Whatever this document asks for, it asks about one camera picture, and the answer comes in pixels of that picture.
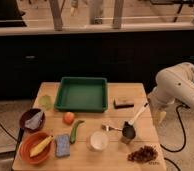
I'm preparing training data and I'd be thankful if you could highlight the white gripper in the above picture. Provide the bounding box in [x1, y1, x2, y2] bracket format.
[151, 105, 166, 125]

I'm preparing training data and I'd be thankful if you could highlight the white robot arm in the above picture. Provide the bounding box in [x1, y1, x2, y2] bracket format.
[148, 62, 194, 125]

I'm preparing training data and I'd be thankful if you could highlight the white cup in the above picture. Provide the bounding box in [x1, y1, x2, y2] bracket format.
[88, 131, 109, 151]

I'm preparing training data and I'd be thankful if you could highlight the green plastic tray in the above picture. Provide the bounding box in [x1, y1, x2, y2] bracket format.
[54, 77, 108, 113]

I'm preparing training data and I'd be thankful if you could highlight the green chili pepper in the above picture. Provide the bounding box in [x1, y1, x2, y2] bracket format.
[69, 120, 85, 144]

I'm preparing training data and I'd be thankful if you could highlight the orange tomato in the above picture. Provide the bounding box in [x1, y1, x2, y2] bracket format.
[63, 112, 75, 125]

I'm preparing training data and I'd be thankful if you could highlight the blue sponge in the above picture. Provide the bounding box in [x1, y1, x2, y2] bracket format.
[55, 134, 70, 158]

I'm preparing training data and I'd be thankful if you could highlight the light green lettuce leaf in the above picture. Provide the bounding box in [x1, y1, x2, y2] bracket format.
[39, 95, 52, 111]

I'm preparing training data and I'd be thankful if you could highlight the yellow corn cob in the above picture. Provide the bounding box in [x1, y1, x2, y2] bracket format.
[30, 136, 53, 157]

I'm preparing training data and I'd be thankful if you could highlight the dark brown bowl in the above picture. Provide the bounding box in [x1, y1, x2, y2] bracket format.
[19, 108, 45, 133]

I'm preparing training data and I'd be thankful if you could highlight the grey crumpled cloth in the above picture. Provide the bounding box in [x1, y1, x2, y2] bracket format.
[25, 111, 43, 130]

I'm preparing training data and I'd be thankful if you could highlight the orange bowl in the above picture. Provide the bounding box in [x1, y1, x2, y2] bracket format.
[19, 131, 53, 165]

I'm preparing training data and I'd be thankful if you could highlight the black power cable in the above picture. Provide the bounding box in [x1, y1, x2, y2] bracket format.
[160, 105, 188, 171]

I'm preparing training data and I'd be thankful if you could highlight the black cable left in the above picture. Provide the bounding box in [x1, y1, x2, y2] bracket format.
[0, 112, 24, 153]

